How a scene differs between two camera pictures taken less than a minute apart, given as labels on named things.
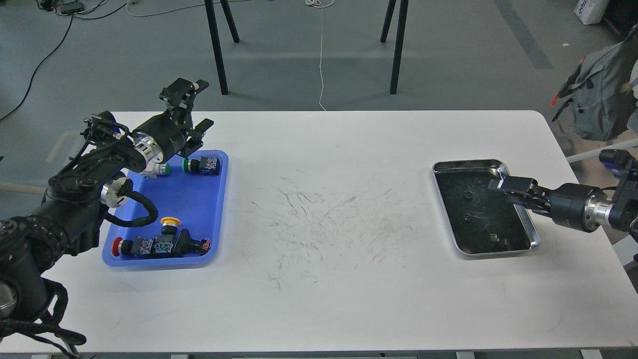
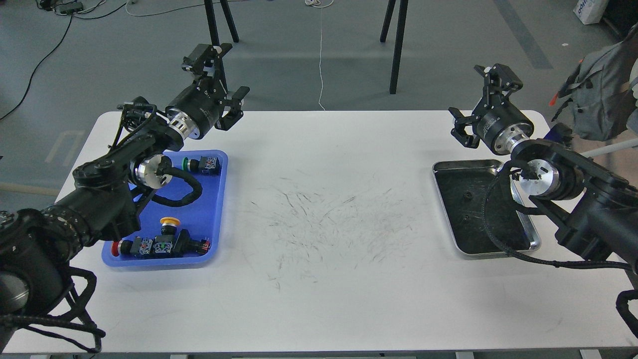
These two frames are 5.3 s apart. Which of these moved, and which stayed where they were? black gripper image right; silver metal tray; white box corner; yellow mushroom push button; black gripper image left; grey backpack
Moved: black gripper image right; black gripper image left
Stayed: grey backpack; yellow mushroom push button; white box corner; silver metal tray
